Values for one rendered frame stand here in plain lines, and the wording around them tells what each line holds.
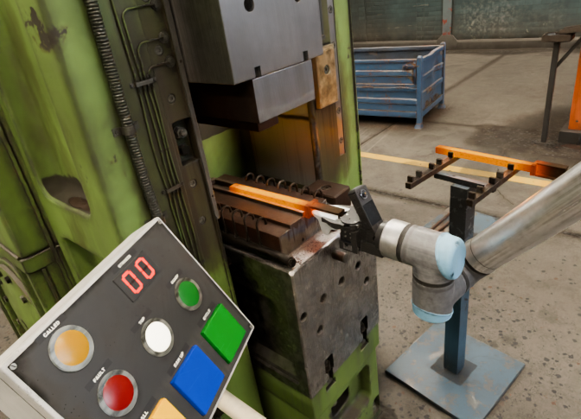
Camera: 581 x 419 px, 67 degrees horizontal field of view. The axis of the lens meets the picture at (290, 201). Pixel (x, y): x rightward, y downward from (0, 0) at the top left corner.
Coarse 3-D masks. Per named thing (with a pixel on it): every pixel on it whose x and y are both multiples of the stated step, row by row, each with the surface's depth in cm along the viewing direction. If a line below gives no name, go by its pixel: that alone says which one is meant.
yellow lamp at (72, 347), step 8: (64, 336) 55; (72, 336) 56; (80, 336) 56; (56, 344) 54; (64, 344) 54; (72, 344) 55; (80, 344) 56; (88, 344) 57; (56, 352) 53; (64, 352) 54; (72, 352) 55; (80, 352) 55; (88, 352) 56; (64, 360) 54; (72, 360) 54; (80, 360) 55
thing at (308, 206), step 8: (240, 184) 132; (240, 192) 129; (248, 192) 127; (256, 192) 126; (264, 192) 125; (272, 200) 121; (280, 200) 119; (288, 200) 118; (296, 200) 117; (304, 200) 116; (312, 200) 114; (296, 208) 116; (304, 208) 113; (312, 208) 112; (320, 208) 110; (328, 208) 110; (336, 208) 109; (312, 216) 113
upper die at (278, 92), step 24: (288, 72) 98; (312, 72) 104; (192, 96) 106; (216, 96) 100; (240, 96) 95; (264, 96) 94; (288, 96) 100; (312, 96) 106; (240, 120) 98; (264, 120) 95
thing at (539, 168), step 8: (440, 152) 159; (456, 152) 154; (464, 152) 152; (472, 152) 151; (480, 152) 150; (472, 160) 150; (480, 160) 148; (488, 160) 146; (496, 160) 144; (504, 160) 142; (512, 160) 141; (520, 160) 140; (520, 168) 139; (528, 168) 137; (536, 168) 136; (544, 168) 134; (552, 168) 132; (560, 168) 130; (544, 176) 135; (552, 176) 133
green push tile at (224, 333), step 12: (216, 312) 76; (228, 312) 79; (216, 324) 75; (228, 324) 77; (204, 336) 72; (216, 336) 74; (228, 336) 76; (240, 336) 78; (216, 348) 73; (228, 348) 75; (228, 360) 74
